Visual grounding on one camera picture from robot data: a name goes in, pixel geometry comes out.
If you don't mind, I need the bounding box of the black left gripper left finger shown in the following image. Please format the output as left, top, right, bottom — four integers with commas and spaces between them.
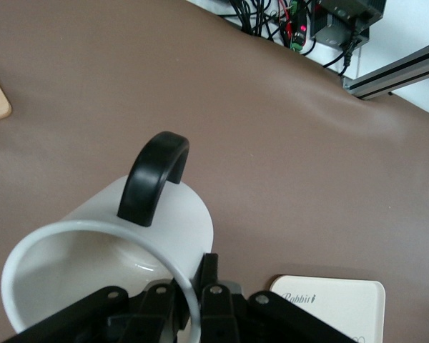
1, 280, 187, 343

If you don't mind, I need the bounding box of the silver aluminium extrusion profile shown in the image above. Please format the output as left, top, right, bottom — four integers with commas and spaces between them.
340, 39, 429, 101

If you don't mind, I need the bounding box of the green terminal circuit board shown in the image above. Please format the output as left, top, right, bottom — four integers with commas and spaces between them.
278, 0, 310, 53

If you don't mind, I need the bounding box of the black cable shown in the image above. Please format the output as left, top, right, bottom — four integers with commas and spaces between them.
322, 44, 359, 78
228, 0, 290, 41

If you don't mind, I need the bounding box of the cream tray with Rabbit print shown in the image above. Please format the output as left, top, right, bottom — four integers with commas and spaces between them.
270, 274, 387, 343

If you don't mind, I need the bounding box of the white mug with black handle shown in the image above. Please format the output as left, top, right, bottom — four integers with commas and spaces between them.
0, 131, 215, 343

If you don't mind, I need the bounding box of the black finned electronics box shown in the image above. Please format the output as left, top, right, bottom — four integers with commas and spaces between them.
309, 0, 385, 49

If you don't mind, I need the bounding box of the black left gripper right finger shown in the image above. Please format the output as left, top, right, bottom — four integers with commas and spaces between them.
194, 252, 359, 343

